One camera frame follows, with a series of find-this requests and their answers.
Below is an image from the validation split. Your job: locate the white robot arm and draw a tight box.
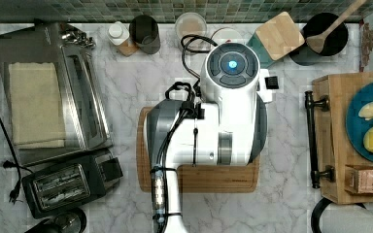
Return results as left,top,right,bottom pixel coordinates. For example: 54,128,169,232
144,43,267,233

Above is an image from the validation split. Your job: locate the wooden drawer cabinet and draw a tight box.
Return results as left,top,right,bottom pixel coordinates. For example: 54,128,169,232
312,72,373,205

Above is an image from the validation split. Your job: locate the wooden cutting board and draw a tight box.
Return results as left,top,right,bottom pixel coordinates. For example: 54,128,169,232
136,107,260,193

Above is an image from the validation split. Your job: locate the white round lidded container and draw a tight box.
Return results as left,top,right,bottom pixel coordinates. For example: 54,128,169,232
211,27,243,45

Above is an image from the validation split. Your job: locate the clear jar with beige lid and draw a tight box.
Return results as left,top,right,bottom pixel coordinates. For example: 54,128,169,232
175,13,207,50

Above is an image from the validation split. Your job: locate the dark grey cup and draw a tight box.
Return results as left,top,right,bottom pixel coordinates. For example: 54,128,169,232
129,15,160,54

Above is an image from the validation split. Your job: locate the stainless toaster oven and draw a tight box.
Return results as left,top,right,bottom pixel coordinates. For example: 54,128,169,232
0,22,112,166

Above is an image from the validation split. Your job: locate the white cap bottle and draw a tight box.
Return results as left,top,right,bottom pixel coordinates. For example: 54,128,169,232
107,21,139,56

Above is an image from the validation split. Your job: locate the teal box with wooden lid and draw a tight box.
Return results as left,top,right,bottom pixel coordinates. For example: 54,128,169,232
247,12,305,69

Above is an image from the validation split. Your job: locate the beige folded cloth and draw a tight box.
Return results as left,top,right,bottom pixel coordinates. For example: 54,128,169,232
9,63,66,149

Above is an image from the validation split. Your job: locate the wooden spoon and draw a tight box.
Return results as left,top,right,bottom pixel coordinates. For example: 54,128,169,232
305,0,367,53

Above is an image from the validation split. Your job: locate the black two-slot toaster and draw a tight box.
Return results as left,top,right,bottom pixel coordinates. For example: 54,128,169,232
21,149,123,219

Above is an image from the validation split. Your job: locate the black utensil holder pot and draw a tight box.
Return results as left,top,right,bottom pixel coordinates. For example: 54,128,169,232
289,13,349,66

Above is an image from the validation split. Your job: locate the blue plate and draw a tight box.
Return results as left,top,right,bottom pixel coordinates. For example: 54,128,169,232
346,83,373,162

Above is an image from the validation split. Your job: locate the stash tea box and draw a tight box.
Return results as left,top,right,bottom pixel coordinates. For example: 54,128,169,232
353,170,373,194

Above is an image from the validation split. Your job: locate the black power cord with plug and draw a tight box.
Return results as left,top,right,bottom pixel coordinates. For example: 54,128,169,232
0,64,34,205

